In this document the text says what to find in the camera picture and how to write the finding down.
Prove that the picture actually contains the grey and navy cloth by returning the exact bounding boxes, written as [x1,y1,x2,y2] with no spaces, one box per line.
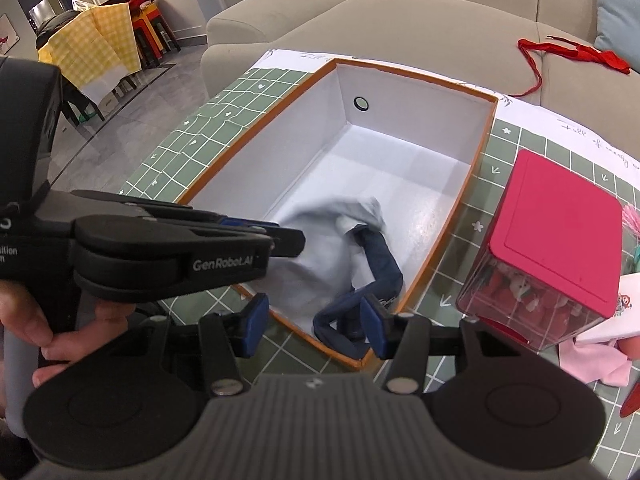
[245,196,386,333]

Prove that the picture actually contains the red ribbon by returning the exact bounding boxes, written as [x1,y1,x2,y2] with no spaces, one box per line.
[517,35,632,99]

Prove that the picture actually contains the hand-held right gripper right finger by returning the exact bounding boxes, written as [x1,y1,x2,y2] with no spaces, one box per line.
[360,294,503,394]

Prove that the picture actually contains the wall picture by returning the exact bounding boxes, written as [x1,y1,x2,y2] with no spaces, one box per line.
[0,12,22,57]

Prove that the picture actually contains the red stool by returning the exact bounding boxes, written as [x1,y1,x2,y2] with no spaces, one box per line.
[149,0,182,56]

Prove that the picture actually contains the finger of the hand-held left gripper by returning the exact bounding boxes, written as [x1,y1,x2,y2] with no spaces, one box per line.
[72,190,282,234]
[74,215,307,304]

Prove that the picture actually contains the navy blue cloth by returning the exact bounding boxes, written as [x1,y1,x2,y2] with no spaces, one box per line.
[313,225,405,358]

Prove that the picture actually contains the clear container with red lid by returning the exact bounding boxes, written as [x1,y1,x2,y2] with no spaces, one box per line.
[455,149,625,351]

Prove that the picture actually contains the person's left hand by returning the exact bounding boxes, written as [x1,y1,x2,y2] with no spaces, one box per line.
[0,280,137,387]

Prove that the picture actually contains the light blue cushion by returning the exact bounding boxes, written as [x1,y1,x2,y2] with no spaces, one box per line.
[592,0,640,70]

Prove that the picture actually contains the yellow checked tablecloth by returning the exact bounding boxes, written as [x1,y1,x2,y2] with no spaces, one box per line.
[37,2,142,107]

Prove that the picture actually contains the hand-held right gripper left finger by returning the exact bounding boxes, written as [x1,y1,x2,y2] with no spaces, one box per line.
[132,294,271,397]

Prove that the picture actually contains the white card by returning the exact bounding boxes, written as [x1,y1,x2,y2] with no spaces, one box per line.
[574,272,640,347]

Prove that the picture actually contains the red and yellow stools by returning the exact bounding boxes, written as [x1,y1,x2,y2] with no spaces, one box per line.
[130,9,165,69]

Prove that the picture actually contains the beige sofa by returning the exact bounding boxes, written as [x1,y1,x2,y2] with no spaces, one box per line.
[200,0,640,128]

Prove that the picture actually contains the white box with orange edge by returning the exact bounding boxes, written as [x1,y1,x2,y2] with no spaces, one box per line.
[176,57,500,372]

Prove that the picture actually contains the green grid tablecloth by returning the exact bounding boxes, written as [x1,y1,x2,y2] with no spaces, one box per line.
[117,47,640,480]

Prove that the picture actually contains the pink cloth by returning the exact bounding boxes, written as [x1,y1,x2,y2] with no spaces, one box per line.
[557,337,635,388]

